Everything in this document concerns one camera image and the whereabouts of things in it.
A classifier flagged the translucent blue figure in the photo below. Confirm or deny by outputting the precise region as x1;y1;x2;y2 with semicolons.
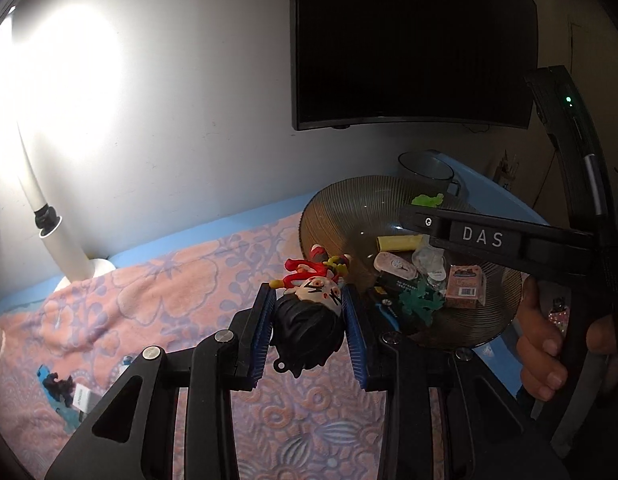
399;280;446;328

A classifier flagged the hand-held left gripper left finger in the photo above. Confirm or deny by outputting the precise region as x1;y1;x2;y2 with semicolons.
43;282;278;480

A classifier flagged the white earbuds case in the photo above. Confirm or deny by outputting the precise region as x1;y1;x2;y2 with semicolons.
72;384;102;413

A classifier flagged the pink oval case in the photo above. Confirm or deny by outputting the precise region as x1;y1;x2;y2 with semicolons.
373;251;419;281

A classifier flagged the black haired doll figure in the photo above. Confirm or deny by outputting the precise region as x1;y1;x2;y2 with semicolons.
269;244;354;378

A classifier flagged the yellow lighter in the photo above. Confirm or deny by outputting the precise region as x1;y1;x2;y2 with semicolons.
376;234;424;253

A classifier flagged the pink card box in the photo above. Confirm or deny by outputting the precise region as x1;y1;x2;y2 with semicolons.
446;265;487;307

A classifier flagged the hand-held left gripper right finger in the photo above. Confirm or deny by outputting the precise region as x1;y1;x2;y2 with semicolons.
340;285;572;480

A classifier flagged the pink blue patterned blanket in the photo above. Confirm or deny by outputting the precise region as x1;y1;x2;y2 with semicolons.
0;210;445;480

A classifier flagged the black dinosaur figure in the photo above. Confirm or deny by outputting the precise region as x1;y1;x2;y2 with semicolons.
43;372;75;403

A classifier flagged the person's right hand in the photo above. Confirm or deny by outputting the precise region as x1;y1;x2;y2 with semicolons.
516;275;618;402

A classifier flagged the black wall television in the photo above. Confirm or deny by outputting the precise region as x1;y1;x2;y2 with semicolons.
289;0;540;132

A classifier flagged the white desk lamp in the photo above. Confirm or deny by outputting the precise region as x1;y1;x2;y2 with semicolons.
9;125;115;291

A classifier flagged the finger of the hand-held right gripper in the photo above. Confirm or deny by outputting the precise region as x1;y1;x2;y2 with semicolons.
400;204;452;250

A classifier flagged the grey mug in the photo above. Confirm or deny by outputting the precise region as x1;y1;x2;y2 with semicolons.
397;150;462;196

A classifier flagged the blue lighter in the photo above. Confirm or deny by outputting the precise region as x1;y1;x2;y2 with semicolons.
36;366;82;426

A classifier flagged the ribbed glass bowl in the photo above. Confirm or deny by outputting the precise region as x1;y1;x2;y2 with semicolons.
299;175;524;350

